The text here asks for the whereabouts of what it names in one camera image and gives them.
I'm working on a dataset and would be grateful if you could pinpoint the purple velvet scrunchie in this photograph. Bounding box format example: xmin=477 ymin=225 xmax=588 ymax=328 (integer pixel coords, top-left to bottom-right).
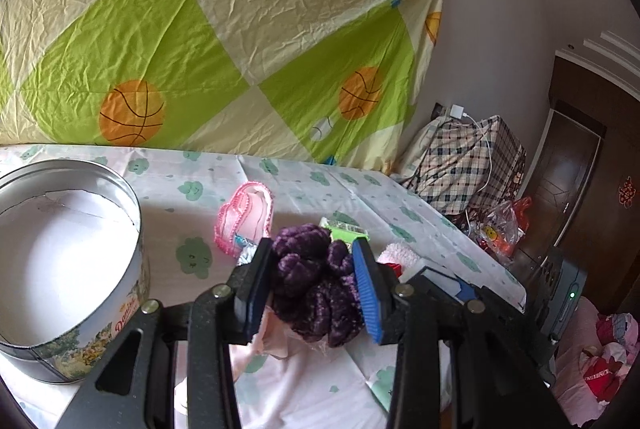
xmin=272 ymin=224 xmax=364 ymax=348

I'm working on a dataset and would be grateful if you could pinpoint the peach pink fabric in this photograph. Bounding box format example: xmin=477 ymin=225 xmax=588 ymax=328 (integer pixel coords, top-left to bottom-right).
xmin=229 ymin=307 xmax=332 ymax=383

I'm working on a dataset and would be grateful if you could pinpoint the fluffy pink plush pouch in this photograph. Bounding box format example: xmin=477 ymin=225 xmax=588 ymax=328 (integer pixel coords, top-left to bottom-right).
xmin=378 ymin=243 xmax=421 ymax=271

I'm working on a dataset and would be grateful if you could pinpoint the cotton swab packet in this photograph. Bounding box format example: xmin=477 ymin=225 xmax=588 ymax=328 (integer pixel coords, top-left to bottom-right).
xmin=233 ymin=234 xmax=259 ymax=265

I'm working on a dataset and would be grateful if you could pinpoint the cloud-print table cloth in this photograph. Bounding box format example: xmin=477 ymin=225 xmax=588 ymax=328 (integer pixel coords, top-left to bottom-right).
xmin=1 ymin=144 xmax=526 ymax=428

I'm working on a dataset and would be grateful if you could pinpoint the pink crochet-edged cloth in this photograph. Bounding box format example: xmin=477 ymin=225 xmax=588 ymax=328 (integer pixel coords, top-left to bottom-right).
xmin=214 ymin=182 xmax=273 ymax=258

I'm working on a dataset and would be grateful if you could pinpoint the green tissue pack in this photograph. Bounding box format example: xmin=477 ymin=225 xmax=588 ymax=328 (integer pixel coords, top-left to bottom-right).
xmin=320 ymin=217 xmax=370 ymax=247

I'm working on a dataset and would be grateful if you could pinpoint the red printed plastic bag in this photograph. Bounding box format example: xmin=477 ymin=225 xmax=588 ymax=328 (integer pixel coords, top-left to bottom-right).
xmin=470 ymin=196 xmax=533 ymax=264

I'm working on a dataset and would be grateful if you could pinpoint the round cookie tin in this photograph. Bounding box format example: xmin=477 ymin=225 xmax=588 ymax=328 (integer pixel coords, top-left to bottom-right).
xmin=1 ymin=159 xmax=150 ymax=383

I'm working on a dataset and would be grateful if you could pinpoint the plaid storage bag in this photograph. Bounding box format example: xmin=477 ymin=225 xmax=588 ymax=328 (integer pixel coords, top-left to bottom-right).
xmin=392 ymin=116 xmax=526 ymax=217

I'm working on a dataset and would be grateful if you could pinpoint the black device with green light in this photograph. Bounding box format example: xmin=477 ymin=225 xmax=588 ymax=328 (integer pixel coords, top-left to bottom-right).
xmin=527 ymin=246 xmax=588 ymax=341

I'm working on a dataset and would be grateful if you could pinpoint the pink bedding pile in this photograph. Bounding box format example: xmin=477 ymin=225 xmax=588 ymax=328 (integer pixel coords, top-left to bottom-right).
xmin=551 ymin=298 xmax=639 ymax=427

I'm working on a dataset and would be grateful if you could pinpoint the dark wooden door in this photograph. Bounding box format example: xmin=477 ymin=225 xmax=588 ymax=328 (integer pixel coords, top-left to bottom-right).
xmin=513 ymin=58 xmax=639 ymax=314

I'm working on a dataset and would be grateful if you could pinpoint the green cream sports bedsheet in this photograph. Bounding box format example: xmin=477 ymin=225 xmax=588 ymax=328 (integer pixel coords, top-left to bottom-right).
xmin=1 ymin=0 xmax=442 ymax=171

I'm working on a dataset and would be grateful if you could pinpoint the white charger cable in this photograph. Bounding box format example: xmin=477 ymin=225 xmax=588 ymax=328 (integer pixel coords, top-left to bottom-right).
xmin=462 ymin=110 xmax=496 ymax=210

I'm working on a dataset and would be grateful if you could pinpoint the white wall charger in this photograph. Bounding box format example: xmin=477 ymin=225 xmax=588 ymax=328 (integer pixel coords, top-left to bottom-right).
xmin=449 ymin=104 xmax=468 ymax=120

